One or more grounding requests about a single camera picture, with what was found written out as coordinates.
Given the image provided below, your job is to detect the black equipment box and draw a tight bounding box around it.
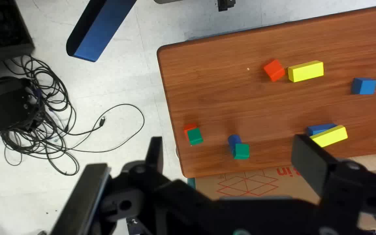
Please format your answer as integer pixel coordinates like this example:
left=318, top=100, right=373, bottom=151
left=0, top=0, right=37, bottom=66
left=0, top=77, right=40, bottom=142

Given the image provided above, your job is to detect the blue rectangular block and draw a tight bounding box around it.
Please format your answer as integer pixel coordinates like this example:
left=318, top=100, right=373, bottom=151
left=306, top=122, right=337, bottom=137

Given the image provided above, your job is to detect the large brown cardboard sheet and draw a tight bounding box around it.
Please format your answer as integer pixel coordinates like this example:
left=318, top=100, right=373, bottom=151
left=194, top=151, right=376, bottom=206

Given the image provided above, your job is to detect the small blue block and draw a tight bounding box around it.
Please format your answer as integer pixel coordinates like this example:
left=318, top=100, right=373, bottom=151
left=228, top=133, right=243, bottom=156

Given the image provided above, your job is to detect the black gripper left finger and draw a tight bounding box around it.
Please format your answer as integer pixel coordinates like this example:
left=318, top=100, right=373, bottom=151
left=145, top=135, right=165, bottom=175

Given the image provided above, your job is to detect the blue cube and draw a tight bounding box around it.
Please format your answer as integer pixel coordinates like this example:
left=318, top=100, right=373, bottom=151
left=350, top=77, right=376, bottom=96

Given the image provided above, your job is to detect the tangled black cable bundle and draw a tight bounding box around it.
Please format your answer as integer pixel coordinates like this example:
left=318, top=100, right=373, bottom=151
left=0, top=53, right=83, bottom=177

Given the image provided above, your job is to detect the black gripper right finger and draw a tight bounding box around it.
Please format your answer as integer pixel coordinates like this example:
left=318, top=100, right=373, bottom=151
left=290, top=133, right=340, bottom=195

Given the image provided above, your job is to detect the green triangular block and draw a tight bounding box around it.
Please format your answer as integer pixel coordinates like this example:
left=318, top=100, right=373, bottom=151
left=233, top=142, right=252, bottom=162

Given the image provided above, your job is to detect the orange-red cube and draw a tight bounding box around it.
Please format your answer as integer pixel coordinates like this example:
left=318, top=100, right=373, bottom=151
left=263, top=58, right=288, bottom=83

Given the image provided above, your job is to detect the blue and black panel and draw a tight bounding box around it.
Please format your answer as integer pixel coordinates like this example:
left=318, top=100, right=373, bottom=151
left=66, top=0, right=139, bottom=64

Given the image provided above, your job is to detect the yellow rectangular block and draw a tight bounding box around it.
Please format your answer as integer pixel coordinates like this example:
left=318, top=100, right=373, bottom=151
left=286, top=58, right=327, bottom=83
left=310, top=124, right=350, bottom=148

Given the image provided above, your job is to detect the looped black cable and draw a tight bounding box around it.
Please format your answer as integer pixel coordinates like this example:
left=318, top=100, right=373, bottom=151
left=66, top=101, right=147, bottom=154

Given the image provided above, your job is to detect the small red block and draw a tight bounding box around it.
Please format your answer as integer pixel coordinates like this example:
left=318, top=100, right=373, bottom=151
left=183, top=122, right=199, bottom=139

